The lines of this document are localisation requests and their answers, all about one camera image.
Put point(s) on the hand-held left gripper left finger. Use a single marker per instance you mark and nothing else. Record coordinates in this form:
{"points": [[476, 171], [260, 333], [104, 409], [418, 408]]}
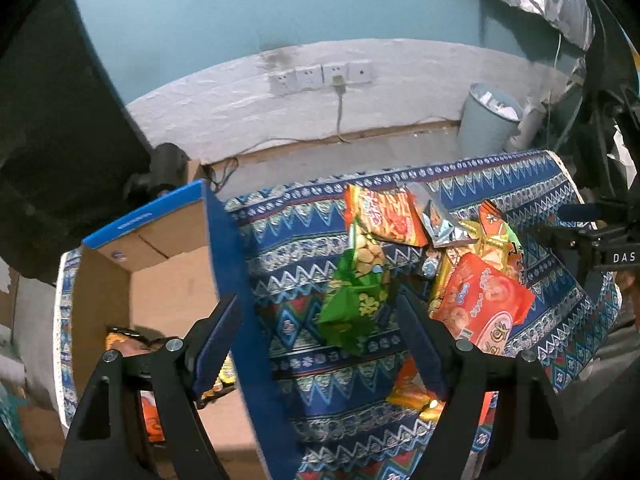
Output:
{"points": [[220, 347]]}

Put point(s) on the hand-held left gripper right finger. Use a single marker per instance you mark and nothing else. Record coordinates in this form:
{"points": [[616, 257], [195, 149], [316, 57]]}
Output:
{"points": [[419, 347]]}

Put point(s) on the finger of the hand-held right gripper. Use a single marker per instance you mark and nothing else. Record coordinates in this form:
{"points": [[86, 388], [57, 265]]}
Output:
{"points": [[565, 240], [577, 211]]}

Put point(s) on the orange and yellow snack packet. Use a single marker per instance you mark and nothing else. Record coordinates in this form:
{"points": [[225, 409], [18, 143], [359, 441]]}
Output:
{"points": [[410, 392]]}

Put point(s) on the orange and green snack packet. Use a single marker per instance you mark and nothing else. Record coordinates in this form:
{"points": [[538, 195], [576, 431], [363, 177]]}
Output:
{"points": [[500, 240]]}

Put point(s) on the red biscuit snack packet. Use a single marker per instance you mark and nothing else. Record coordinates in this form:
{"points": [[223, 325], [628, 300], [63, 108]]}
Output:
{"points": [[480, 295]]}

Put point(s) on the blue cardboard box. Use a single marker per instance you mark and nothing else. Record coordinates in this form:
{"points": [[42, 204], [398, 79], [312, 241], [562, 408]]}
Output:
{"points": [[175, 280]]}

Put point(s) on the small orange snack packet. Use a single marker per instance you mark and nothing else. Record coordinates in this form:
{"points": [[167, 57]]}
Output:
{"points": [[151, 420]]}

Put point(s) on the silver foil snack packet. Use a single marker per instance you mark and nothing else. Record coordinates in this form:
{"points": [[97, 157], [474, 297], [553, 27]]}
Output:
{"points": [[442, 225]]}

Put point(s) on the orange noodle snack packet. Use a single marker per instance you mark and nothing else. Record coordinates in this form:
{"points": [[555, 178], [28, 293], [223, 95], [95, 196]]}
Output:
{"points": [[390, 217]]}

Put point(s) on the white pipe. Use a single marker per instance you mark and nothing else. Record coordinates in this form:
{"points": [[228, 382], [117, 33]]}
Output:
{"points": [[525, 130]]}

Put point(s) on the black stand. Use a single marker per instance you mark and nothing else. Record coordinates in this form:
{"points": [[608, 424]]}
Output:
{"points": [[610, 120]]}

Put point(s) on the blue patterned tablecloth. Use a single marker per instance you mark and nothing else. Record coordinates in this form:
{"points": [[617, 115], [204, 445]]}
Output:
{"points": [[300, 270]]}

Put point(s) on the pale blue trash bin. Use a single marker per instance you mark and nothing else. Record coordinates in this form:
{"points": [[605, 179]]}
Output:
{"points": [[485, 125]]}

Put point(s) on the small brown cardboard box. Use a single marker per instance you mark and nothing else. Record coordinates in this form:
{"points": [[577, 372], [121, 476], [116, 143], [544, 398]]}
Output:
{"points": [[196, 171]]}

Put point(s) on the black cylindrical device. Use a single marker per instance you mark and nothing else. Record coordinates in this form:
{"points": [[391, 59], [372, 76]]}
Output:
{"points": [[160, 170]]}

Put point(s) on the white wall socket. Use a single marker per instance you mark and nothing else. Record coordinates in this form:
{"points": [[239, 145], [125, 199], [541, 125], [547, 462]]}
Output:
{"points": [[309, 78], [360, 72], [331, 71], [282, 83]]}

